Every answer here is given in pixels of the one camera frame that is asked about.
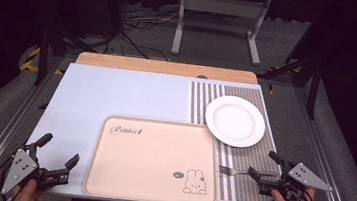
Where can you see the yellow and black floor tape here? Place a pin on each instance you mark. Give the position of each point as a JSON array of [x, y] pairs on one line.
[[30, 59]]

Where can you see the black tripod stand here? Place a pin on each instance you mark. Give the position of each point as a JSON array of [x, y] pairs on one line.
[[43, 53], [314, 91]]

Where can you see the wooden table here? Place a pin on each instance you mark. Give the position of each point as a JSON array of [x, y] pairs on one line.
[[166, 67]]

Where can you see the grey metal stand frame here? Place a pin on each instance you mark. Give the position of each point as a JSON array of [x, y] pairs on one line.
[[221, 5]]

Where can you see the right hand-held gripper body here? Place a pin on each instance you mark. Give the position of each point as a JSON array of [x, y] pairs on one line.
[[307, 177]]

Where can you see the dark table grommet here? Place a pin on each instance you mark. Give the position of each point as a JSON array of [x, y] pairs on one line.
[[202, 77]]

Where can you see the silver metal fork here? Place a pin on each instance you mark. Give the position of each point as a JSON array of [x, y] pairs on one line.
[[230, 170]]

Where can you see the person's left hand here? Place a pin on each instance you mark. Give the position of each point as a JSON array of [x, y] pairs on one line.
[[27, 193]]

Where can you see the white round plate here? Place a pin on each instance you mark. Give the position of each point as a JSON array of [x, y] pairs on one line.
[[234, 121]]

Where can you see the pink tray with rabbit print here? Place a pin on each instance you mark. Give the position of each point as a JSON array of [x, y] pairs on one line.
[[149, 164]]

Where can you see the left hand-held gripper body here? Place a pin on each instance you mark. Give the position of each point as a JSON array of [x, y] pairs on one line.
[[20, 168]]

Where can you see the aluminium frame rail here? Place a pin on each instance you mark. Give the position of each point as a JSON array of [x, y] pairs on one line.
[[5, 132], [322, 156]]

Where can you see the grey striped placemat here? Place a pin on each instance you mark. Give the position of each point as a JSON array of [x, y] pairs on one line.
[[244, 157]]

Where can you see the pale blue table cover sheet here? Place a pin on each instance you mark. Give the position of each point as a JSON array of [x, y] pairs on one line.
[[100, 92]]

